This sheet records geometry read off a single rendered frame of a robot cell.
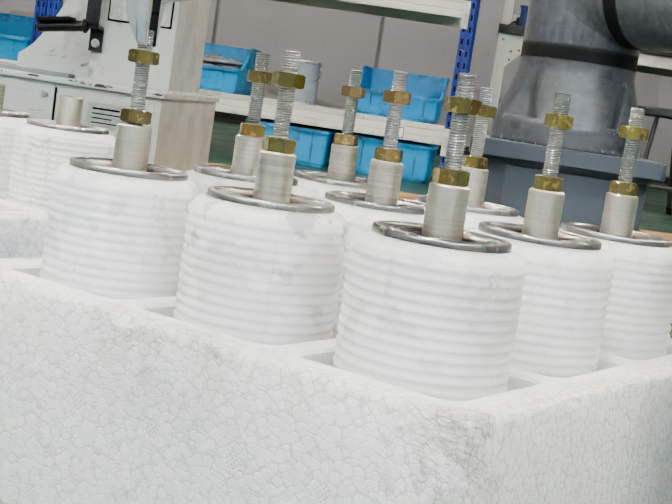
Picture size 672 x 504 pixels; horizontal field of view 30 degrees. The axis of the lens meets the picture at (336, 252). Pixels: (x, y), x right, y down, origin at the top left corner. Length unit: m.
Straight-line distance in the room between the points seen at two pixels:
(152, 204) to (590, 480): 0.31
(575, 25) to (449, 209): 0.60
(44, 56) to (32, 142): 1.88
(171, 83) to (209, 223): 2.17
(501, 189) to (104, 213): 0.54
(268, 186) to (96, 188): 0.11
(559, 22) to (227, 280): 0.63
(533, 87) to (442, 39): 7.82
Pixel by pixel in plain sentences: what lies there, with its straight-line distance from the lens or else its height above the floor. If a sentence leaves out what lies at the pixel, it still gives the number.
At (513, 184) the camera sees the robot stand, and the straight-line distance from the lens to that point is 1.21.
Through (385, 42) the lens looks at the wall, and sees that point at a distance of 9.09.
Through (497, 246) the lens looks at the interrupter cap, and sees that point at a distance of 0.65.
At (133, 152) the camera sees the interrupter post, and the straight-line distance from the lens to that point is 0.81.
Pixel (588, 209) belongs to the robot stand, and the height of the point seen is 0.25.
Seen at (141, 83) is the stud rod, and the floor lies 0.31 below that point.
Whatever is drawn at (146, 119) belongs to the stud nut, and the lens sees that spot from 0.81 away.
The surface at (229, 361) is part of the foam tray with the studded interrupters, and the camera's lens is 0.66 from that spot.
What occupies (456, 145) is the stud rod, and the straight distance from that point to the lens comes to 0.67.
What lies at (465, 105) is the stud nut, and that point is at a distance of 0.66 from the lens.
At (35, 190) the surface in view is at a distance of 1.16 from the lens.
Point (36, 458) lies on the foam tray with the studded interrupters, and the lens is 0.78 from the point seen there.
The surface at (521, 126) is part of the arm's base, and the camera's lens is 1.24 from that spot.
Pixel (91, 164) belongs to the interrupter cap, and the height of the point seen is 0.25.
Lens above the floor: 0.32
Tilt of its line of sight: 7 degrees down
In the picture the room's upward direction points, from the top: 9 degrees clockwise
